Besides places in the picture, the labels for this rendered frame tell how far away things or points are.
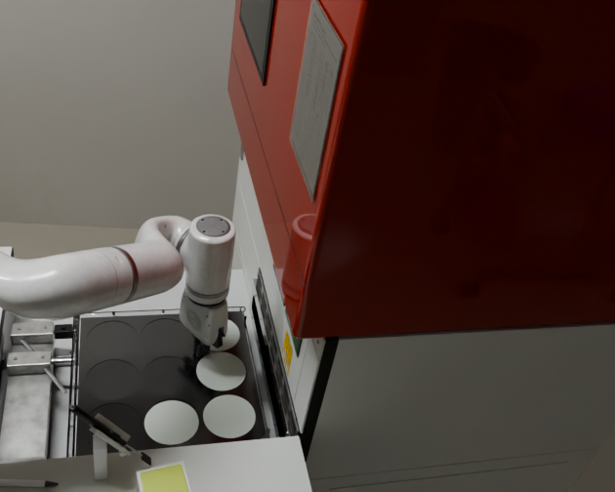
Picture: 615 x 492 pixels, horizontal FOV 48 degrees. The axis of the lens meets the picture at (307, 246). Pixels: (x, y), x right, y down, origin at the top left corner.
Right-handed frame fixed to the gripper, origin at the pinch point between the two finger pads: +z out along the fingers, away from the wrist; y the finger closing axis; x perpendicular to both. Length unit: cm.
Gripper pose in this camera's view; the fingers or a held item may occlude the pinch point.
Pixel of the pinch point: (202, 346)
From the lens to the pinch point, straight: 147.0
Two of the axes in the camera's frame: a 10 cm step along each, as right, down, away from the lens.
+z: -1.6, 7.7, 6.2
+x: 6.9, -3.6, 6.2
